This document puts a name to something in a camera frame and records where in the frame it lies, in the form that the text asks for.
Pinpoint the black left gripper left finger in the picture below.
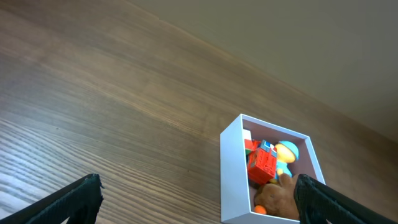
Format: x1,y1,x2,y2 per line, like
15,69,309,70
1,174,103,224

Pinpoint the multicolour puzzle cube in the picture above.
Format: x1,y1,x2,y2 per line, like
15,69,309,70
243,129,262,156

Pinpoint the white box with pink interior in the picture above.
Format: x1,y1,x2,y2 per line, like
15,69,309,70
220,114,325,224

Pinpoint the orange fruit on plush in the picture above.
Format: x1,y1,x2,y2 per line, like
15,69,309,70
254,205,267,215

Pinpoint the orange duck toy blue hat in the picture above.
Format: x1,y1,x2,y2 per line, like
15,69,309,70
269,141,299,184

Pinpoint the red toy fire truck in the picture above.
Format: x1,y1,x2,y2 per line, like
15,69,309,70
247,140,277,185

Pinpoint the brown plush toy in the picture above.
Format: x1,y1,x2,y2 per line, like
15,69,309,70
254,174,299,220

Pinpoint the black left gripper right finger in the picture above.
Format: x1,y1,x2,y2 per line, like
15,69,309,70
294,174,395,224

